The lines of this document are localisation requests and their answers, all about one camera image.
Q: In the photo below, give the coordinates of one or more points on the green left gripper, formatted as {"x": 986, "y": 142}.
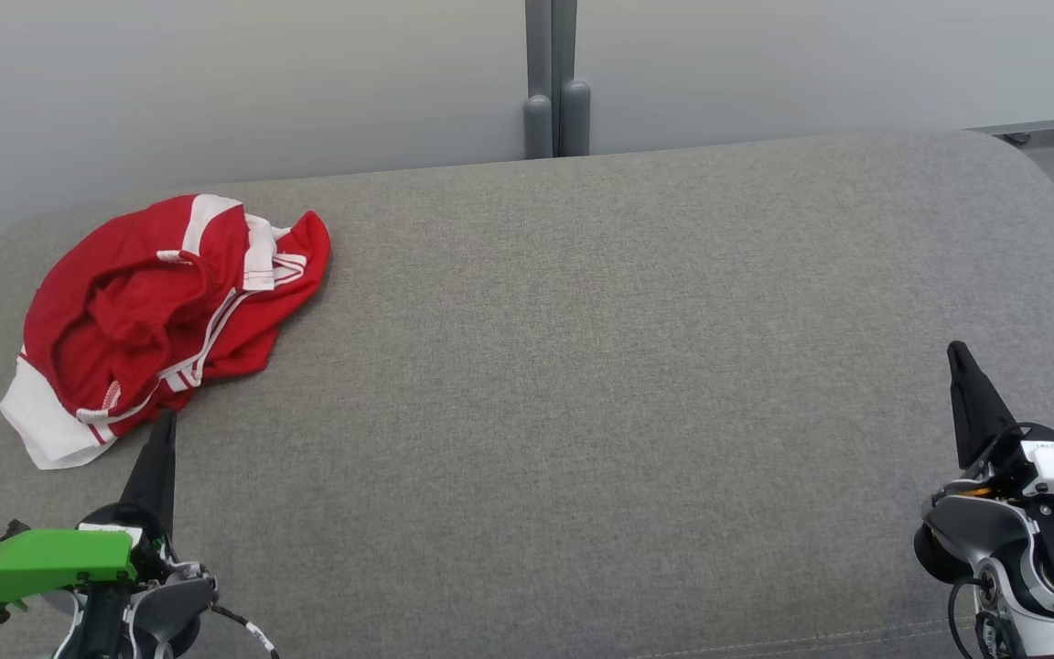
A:
{"x": 42, "y": 558}

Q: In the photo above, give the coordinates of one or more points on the red jersey with white stripes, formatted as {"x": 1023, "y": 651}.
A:
{"x": 97, "y": 339}

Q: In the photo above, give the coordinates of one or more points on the black caster wheel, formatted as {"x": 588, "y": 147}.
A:
{"x": 1017, "y": 138}

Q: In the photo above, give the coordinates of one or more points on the grey fabric sofa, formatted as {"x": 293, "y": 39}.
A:
{"x": 582, "y": 412}

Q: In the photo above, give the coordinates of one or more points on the grey partition post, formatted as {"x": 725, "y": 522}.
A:
{"x": 575, "y": 110}
{"x": 538, "y": 119}

